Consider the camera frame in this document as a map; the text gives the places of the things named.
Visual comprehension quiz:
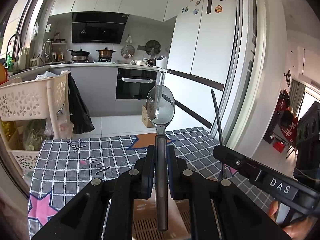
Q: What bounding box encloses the black kitchen faucet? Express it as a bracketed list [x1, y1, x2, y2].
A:
[6, 33, 23, 59]

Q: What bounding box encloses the copper pot on stove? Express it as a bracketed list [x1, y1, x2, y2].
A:
[96, 47, 115, 62]

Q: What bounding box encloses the beige perforated storage cart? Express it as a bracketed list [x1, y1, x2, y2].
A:
[1, 71, 73, 171]

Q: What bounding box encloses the black range hood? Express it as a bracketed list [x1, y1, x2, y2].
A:
[72, 11, 129, 44]

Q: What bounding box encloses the grey checked tablecloth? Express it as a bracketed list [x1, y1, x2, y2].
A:
[27, 126, 276, 239]

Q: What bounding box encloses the person's hand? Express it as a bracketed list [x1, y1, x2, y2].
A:
[267, 200, 318, 239]

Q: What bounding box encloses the black bag on cart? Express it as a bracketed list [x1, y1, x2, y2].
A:
[68, 73, 95, 134]

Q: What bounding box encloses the black built-in oven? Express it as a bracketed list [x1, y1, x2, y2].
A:
[116, 68, 157, 100]

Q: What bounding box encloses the white refrigerator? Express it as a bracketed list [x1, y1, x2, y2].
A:
[164, 0, 238, 131]

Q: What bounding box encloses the dark handled steel spoon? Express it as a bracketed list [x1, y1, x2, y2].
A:
[146, 85, 175, 231]

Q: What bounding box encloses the cardboard box on floor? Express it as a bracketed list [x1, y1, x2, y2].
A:
[142, 105, 154, 128]

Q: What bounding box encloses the red toolbox on floor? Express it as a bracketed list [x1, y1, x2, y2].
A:
[272, 141, 291, 153]

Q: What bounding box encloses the black wok on stove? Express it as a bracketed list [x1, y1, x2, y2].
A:
[68, 49, 91, 62]

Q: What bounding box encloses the beige plastic utensil holder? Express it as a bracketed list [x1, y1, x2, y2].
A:
[132, 197, 192, 240]

